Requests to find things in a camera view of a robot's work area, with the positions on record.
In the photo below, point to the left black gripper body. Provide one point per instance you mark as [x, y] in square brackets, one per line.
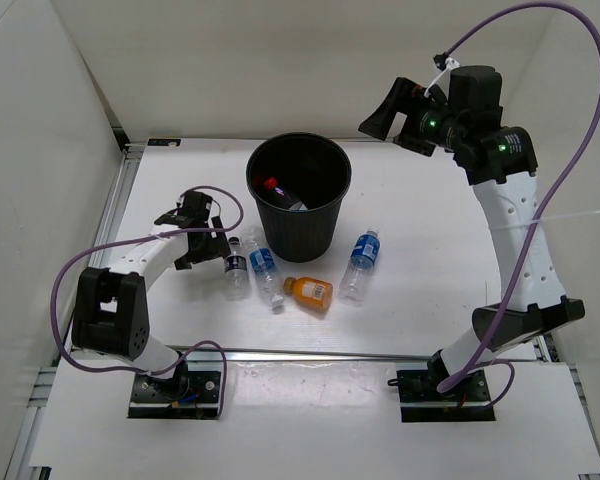
[208, 247]

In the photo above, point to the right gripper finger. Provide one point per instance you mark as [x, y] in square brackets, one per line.
[403, 98]
[415, 141]

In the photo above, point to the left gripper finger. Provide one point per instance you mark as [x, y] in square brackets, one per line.
[217, 240]
[186, 262]

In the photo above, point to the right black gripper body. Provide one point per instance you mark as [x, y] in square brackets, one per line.
[430, 121]

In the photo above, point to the small black cap water bottle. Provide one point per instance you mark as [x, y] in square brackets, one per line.
[235, 270]

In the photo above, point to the red cap water bottle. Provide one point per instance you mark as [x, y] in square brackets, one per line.
[281, 197]

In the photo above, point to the blue cap water bottle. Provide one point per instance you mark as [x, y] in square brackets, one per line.
[361, 264]

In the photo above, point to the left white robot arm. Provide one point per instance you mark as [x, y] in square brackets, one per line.
[112, 314]

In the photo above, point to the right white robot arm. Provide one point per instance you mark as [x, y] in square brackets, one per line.
[500, 166]

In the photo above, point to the black plastic waste bin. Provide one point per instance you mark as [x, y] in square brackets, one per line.
[318, 172]

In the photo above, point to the tall white cap water bottle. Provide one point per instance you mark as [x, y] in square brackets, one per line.
[266, 273]

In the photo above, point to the orange juice bottle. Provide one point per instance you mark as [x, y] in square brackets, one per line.
[309, 292]

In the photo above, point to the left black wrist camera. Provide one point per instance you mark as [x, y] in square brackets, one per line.
[195, 204]

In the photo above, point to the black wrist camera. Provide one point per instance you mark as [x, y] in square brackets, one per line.
[195, 204]
[474, 88]

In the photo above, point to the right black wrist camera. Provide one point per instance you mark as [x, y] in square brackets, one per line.
[474, 88]

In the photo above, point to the aluminium table frame rail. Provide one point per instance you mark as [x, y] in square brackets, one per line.
[250, 354]

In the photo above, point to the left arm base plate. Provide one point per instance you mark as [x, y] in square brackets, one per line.
[194, 393]

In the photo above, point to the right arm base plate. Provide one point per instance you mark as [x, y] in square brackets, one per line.
[420, 402]

